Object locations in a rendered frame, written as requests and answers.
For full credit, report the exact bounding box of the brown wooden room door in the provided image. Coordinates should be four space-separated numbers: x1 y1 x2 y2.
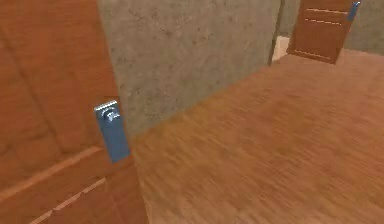
0 0 150 224
286 0 356 65

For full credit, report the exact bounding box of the blue metal door handle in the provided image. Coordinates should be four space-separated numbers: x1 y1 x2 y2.
93 99 131 164
347 0 362 22

